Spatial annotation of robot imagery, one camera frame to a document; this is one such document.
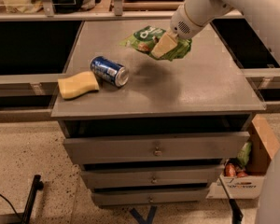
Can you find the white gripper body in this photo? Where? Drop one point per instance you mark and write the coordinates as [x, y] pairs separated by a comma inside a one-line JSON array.
[[181, 24]]

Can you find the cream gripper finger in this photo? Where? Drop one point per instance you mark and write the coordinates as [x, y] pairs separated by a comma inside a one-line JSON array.
[[167, 42]]

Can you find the green rice chip bag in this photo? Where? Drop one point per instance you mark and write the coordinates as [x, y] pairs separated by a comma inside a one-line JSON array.
[[145, 40]]

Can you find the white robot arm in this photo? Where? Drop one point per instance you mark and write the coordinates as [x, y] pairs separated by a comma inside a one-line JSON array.
[[264, 17]]

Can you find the blue pepsi can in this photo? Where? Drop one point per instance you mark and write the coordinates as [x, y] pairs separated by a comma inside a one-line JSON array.
[[114, 73]]

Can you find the green snack bag in box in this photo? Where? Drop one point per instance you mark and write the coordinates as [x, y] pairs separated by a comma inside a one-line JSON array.
[[243, 155]]

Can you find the yellow sponge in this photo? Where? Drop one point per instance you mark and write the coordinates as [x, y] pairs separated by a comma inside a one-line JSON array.
[[74, 86]]

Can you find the grey drawer cabinet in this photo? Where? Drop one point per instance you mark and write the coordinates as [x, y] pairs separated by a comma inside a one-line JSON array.
[[205, 92]]

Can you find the top grey drawer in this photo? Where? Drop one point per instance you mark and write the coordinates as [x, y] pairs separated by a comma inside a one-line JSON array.
[[167, 147]]

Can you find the grey drawer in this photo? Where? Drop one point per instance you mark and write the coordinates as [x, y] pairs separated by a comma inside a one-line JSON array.
[[167, 147], [149, 177], [149, 196]]

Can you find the middle grey drawer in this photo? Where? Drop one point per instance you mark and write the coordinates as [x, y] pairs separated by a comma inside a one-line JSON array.
[[149, 177]]

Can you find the cardboard box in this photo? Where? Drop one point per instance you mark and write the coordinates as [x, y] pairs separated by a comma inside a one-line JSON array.
[[264, 146]]

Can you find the orange snack packs in box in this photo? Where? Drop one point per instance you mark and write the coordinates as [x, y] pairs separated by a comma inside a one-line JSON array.
[[233, 170]]

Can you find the bottom grey drawer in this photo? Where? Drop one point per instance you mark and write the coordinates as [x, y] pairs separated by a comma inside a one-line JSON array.
[[149, 196]]

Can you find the black stand leg left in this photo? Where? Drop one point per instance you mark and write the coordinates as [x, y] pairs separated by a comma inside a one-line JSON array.
[[37, 185]]

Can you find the metal rail frame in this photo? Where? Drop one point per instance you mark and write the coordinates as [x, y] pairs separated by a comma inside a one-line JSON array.
[[116, 14]]

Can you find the black tool handle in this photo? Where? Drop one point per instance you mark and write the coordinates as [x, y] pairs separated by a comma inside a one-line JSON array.
[[237, 214]]

